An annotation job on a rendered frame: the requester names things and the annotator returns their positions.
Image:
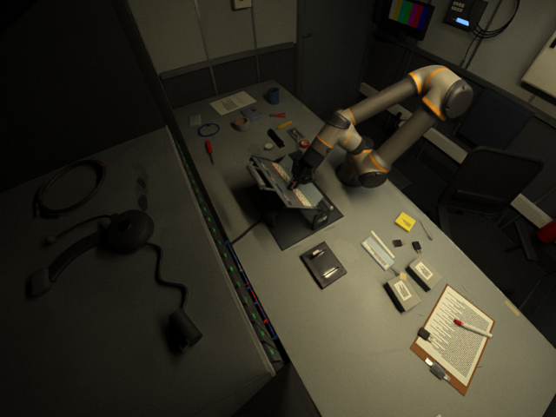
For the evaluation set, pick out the wall keypad phone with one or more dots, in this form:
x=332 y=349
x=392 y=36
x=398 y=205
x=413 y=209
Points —
x=464 y=13

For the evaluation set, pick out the grey link-strip panel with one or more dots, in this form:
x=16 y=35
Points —
x=286 y=184

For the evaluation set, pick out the black headset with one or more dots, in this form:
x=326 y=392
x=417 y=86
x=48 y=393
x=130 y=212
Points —
x=104 y=256

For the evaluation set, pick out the beige tape roll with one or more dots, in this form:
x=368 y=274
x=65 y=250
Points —
x=240 y=124

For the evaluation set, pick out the red and white tape roll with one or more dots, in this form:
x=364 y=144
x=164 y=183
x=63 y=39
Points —
x=304 y=143

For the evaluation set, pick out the yellow sticky note pad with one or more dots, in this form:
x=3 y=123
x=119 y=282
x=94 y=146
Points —
x=405 y=221

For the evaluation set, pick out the dark panel base frame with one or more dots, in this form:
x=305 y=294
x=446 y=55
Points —
x=299 y=213

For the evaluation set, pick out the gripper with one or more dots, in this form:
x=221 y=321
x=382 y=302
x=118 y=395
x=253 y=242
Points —
x=307 y=167

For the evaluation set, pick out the black rectangular tool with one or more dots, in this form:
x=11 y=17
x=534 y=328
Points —
x=275 y=138

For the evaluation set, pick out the grey labelled box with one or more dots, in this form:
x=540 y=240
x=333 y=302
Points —
x=402 y=294
x=424 y=273

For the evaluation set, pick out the black rest strip tray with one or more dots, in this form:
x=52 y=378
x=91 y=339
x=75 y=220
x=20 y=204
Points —
x=323 y=264

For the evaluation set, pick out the silver pen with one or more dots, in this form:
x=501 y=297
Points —
x=426 y=229

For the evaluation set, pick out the grey door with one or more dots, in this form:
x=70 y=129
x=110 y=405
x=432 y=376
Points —
x=334 y=52

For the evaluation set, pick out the white wall socket plate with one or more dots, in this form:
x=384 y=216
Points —
x=241 y=3

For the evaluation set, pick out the red fire extinguisher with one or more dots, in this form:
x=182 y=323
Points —
x=547 y=232

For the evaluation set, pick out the blue cup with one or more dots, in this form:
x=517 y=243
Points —
x=273 y=95

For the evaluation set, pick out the dark rubber mat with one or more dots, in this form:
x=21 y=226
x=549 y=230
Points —
x=299 y=221

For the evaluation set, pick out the blue grey cloth pad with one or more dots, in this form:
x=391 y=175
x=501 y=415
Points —
x=251 y=114

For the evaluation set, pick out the yellow marker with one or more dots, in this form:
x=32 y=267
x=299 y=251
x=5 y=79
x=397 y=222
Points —
x=284 y=124

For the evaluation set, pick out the red screwdriver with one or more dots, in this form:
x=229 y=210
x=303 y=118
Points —
x=209 y=150

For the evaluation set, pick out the silver metal link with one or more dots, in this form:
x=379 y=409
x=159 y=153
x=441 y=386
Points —
x=316 y=253
x=330 y=272

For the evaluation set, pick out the black binder clip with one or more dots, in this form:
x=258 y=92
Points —
x=425 y=334

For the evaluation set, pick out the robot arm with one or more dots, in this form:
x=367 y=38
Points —
x=391 y=104

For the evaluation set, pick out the white marker stick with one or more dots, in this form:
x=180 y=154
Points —
x=382 y=244

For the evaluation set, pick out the black release lever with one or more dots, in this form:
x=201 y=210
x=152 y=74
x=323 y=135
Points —
x=325 y=211

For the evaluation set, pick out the white paper sheet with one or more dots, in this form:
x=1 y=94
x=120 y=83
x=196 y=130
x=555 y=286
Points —
x=233 y=103

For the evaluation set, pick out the brown clipboard with paper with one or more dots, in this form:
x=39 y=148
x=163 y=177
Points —
x=452 y=339

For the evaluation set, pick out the clear designation cover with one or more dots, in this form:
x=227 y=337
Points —
x=278 y=171

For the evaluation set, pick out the white notice board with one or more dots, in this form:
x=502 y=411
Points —
x=540 y=65

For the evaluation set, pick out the small white card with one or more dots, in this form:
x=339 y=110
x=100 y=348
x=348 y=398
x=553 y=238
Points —
x=195 y=119

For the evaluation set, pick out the white label strip holder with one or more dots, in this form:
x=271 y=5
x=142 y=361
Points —
x=377 y=253

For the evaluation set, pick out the black office chair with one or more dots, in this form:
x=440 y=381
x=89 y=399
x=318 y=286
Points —
x=491 y=191

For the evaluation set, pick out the colour bar monitor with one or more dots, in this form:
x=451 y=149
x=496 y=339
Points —
x=410 y=16

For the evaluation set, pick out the red and white marker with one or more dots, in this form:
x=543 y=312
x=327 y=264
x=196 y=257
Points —
x=472 y=329

